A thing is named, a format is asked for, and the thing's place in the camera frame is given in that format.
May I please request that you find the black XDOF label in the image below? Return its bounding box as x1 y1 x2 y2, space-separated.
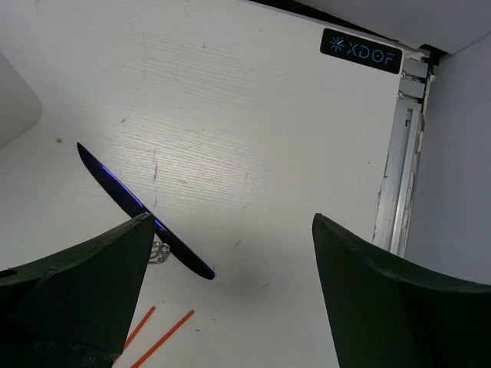
320 28 404 74

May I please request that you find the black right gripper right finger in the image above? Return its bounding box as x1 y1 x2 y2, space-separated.
312 214 490 367

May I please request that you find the dark blue knife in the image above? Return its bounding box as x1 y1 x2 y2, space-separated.
77 142 215 280

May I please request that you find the aluminium table frame rail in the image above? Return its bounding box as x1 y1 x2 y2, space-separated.
371 48 433 257

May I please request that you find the orange chopstick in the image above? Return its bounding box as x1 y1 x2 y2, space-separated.
124 306 156 350
130 310 195 368

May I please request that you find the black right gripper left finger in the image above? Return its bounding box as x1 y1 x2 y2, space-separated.
1 214 156 367

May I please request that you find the white drawer box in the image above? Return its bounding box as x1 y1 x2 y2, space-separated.
0 54 42 147

